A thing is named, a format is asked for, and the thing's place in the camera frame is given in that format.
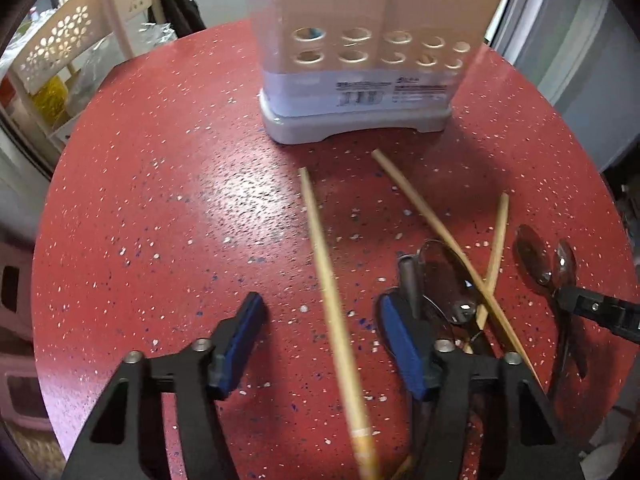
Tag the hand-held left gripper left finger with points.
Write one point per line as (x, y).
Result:
(244, 342)

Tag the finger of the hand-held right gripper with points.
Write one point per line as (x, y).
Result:
(600, 310)

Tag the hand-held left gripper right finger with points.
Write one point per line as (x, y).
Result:
(405, 347)

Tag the metal spoon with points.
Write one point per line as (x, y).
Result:
(532, 255)
(566, 262)
(450, 285)
(410, 280)

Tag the wooden chopstick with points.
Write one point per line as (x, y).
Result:
(425, 205)
(330, 290)
(497, 245)

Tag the beige plastic utensil holder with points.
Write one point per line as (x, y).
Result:
(325, 110)

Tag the pink plastic stool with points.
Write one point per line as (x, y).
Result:
(20, 340)

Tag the yellow bag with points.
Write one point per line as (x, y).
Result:
(50, 100)

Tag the clear plastic bags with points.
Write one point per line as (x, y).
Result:
(150, 35)

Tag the dark hanging jacket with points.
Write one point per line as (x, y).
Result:
(177, 0)

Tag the beige perforated basket cart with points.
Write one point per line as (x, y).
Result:
(55, 35)

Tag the grey door frame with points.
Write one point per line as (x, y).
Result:
(560, 35)

